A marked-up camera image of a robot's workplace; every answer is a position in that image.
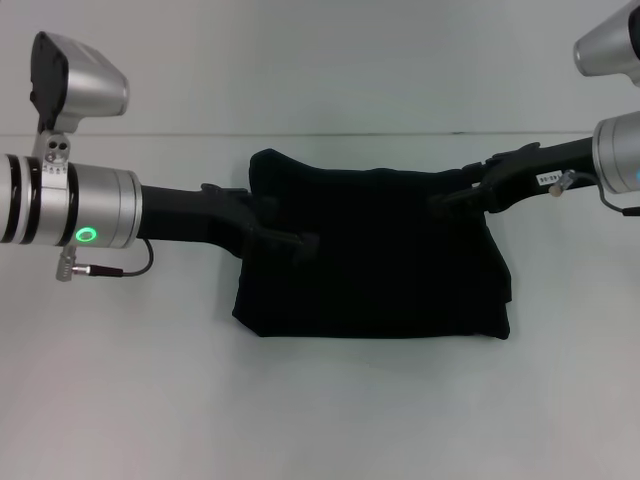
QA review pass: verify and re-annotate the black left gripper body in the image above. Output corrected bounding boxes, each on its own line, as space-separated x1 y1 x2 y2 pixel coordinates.
135 181 262 262

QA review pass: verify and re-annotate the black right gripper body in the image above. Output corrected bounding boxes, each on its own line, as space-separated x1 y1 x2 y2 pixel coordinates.
480 136 599 215

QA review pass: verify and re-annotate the black shirt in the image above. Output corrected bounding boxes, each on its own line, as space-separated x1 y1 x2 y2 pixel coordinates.
231 147 513 343

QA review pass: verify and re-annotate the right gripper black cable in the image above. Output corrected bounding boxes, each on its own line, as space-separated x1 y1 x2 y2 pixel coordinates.
546 168 640 219

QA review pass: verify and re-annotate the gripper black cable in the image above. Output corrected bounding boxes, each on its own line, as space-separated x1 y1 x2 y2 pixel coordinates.
54 237 156 283
546 168 640 219

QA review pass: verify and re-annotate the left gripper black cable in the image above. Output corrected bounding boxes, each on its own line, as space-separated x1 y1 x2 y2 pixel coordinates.
54 237 156 283

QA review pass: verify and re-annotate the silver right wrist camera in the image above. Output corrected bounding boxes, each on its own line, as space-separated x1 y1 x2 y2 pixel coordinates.
572 0 640 87

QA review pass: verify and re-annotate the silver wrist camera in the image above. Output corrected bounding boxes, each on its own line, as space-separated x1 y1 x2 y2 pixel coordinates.
572 0 640 87
28 31 131 167

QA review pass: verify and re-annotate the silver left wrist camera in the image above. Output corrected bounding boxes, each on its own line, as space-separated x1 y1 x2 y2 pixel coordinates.
28 31 131 167

